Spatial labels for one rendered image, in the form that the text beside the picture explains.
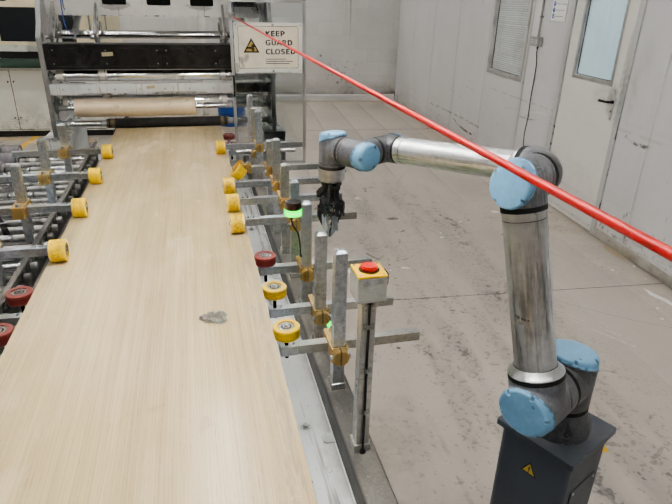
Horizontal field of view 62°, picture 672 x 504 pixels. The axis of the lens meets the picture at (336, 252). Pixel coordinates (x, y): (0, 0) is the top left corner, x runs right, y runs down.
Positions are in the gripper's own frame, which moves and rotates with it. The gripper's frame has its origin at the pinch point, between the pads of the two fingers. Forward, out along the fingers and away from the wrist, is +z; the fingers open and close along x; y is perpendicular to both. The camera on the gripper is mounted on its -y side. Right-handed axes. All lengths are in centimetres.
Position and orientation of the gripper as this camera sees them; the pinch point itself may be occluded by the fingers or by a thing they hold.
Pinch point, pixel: (329, 232)
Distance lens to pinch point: 202.8
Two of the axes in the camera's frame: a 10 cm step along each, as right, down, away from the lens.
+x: 9.7, -0.8, 2.2
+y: 2.3, 4.1, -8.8
